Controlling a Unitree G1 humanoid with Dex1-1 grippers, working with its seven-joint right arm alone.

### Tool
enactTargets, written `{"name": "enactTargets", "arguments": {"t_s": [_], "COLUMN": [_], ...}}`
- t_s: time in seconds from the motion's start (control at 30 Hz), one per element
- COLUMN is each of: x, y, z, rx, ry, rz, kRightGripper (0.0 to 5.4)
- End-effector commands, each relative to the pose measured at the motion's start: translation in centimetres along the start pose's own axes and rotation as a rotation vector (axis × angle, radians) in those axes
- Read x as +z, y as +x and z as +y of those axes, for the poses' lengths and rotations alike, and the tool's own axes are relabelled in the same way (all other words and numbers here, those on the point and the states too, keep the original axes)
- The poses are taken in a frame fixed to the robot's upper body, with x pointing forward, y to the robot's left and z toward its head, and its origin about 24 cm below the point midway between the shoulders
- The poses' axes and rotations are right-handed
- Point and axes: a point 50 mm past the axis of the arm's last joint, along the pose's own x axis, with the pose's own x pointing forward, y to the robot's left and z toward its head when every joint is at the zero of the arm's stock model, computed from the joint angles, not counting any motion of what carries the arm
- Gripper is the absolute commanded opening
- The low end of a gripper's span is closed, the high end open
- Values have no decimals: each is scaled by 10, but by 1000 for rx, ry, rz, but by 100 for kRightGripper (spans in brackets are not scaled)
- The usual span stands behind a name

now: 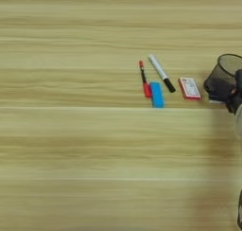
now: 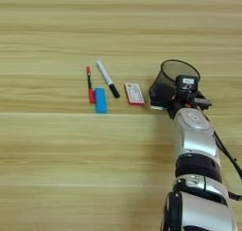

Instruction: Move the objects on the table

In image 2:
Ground small black box white label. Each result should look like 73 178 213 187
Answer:
175 74 199 96

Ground red pen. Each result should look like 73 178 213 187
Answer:
85 65 96 104

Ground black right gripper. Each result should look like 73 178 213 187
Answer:
149 91 213 119

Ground white marker black cap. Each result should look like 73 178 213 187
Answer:
95 60 121 99

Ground blue eraser block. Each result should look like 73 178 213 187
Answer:
94 87 109 115

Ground black mesh pen cup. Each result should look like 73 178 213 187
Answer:
148 59 201 109

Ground red white card box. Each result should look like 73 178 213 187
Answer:
124 82 147 107

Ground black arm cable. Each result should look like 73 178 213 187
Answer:
201 110 242 202

